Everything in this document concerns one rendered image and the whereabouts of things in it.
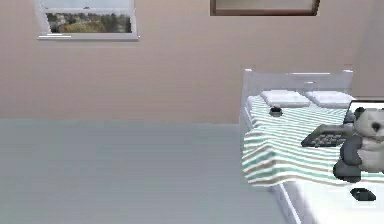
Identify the white pillow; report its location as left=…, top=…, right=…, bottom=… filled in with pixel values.
left=260, top=89, right=312, bottom=109
left=305, top=90, right=356, bottom=109

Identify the small black round object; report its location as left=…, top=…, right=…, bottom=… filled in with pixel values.
left=268, top=105, right=284, bottom=118

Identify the green striped blanket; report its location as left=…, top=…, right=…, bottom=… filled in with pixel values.
left=241, top=94, right=384, bottom=187

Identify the white framed window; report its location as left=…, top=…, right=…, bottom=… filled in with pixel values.
left=33, top=0, right=140, bottom=42

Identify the black laptop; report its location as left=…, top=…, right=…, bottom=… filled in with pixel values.
left=300, top=99, right=384, bottom=149

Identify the white bed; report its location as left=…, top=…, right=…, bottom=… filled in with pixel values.
left=239, top=68, right=384, bottom=224

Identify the grey white panda plush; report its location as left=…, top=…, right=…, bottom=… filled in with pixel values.
left=332, top=106, right=384, bottom=184

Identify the small black flat object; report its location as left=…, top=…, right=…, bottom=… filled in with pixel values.
left=349, top=187, right=377, bottom=202

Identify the brown framed wall picture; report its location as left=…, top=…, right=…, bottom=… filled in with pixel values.
left=209, top=0, right=321, bottom=17

